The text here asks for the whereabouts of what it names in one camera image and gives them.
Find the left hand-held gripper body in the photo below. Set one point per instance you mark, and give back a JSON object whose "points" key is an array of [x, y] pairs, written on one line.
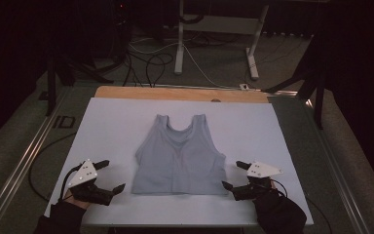
{"points": [[86, 187]]}

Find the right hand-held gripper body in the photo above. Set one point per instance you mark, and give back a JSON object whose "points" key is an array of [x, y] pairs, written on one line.
{"points": [[256, 190]]}

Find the grey tank top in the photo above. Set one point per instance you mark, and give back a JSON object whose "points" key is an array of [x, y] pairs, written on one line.
{"points": [[178, 162]]}

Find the person's right hand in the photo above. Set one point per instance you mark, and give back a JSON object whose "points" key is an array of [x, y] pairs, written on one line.
{"points": [[274, 186]]}

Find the person's left hand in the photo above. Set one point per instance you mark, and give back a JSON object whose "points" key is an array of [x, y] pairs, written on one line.
{"points": [[78, 203]]}

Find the white table cover sheet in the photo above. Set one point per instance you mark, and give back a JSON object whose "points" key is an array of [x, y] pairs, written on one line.
{"points": [[110, 130]]}

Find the white plug block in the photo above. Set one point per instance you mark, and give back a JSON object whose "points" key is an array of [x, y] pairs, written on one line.
{"points": [[243, 86]]}

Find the black tripod stand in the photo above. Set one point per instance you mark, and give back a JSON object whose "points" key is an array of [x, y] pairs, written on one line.
{"points": [[51, 87], [319, 97]]}

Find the black power strip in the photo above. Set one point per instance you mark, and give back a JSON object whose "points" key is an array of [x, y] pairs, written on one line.
{"points": [[285, 33]]}

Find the metal floor rail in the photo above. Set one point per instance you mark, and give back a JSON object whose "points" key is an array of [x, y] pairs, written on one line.
{"points": [[16, 169], [188, 85], [341, 182]]}

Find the white desk frame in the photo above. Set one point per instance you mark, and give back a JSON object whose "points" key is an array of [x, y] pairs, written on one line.
{"points": [[222, 25]]}

